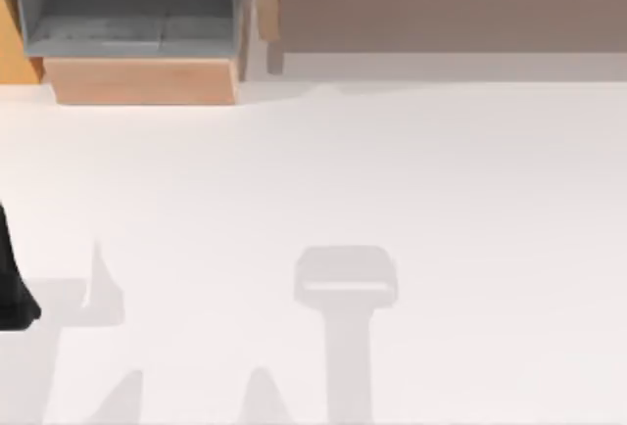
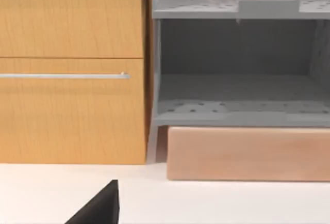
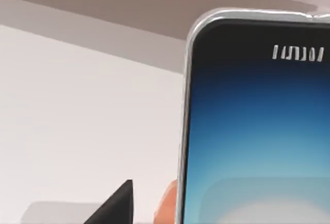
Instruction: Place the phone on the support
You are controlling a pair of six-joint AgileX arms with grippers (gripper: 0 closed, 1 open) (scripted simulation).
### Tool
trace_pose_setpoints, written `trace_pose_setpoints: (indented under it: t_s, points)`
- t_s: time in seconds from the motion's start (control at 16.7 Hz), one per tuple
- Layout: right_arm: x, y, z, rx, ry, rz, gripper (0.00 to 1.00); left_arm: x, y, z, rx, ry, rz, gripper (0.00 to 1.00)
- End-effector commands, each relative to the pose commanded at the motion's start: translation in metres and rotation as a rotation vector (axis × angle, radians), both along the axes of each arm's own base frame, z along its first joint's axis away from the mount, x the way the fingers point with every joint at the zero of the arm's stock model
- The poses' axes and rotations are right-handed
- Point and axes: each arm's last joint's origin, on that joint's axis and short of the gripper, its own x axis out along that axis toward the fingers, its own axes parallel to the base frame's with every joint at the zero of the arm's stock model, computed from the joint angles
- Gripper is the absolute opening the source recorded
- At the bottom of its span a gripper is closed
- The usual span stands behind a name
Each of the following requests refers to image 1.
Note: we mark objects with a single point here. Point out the pulled-out drawer grey inside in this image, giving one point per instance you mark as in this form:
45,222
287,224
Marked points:
132,9

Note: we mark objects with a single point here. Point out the wooden open shelf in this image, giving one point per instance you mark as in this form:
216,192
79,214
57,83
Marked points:
441,4

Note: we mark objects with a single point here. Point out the wooden cupboard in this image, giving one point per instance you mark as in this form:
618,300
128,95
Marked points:
12,43

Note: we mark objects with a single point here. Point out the pale wooden drawer front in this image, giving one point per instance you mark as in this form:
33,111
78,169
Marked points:
142,80

